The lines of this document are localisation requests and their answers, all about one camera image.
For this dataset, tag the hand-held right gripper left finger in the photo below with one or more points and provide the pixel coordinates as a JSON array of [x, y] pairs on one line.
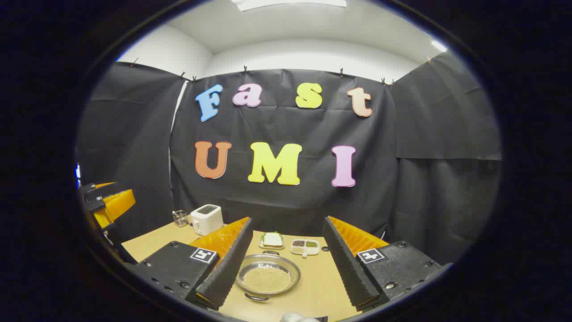
[[228, 268]]

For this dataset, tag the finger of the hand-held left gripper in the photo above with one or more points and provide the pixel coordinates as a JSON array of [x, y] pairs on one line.
[[105, 184], [119, 203]]

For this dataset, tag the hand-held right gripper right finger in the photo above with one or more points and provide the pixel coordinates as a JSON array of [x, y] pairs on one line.
[[348, 268]]

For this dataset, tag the stainless steel pot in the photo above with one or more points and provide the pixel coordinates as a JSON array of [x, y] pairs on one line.
[[250, 268]]

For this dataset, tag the small white plate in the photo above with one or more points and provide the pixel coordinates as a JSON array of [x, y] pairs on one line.
[[261, 245]]

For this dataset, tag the pile of yellow soybeans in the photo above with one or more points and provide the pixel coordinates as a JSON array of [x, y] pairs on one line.
[[268, 279]]

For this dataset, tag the white divided condiment tray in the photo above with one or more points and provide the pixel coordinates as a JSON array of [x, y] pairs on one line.
[[305, 247]]

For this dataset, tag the white toaster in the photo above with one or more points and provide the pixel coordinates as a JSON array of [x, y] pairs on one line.
[[208, 221]]

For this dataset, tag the white bread sandwich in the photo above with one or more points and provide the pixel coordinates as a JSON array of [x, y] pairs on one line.
[[272, 239]]

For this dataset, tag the large ceiling light panel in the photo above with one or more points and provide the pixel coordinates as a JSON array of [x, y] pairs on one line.
[[290, 3]]

